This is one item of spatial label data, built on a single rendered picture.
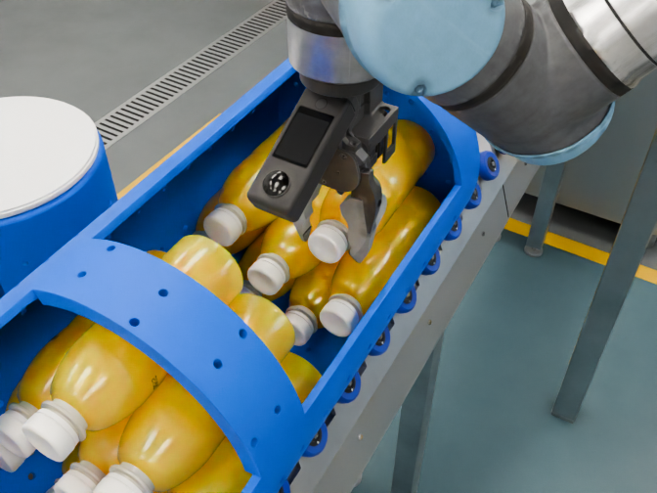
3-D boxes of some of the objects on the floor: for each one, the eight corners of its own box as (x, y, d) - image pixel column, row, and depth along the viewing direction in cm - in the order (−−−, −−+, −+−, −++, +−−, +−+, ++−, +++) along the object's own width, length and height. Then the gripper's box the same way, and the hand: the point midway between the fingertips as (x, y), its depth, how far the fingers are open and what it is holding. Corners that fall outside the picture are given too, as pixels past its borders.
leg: (418, 499, 173) (449, 329, 129) (408, 519, 169) (435, 351, 126) (396, 488, 175) (418, 317, 131) (385, 508, 171) (405, 338, 128)
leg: (545, 248, 235) (593, 76, 191) (539, 259, 231) (588, 86, 187) (527, 243, 237) (572, 70, 193) (521, 253, 233) (565, 81, 190)
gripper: (431, 54, 63) (412, 234, 78) (308, 21, 67) (311, 197, 82) (388, 102, 58) (375, 286, 72) (256, 62, 62) (270, 243, 77)
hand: (328, 246), depth 75 cm, fingers open, 5 cm apart
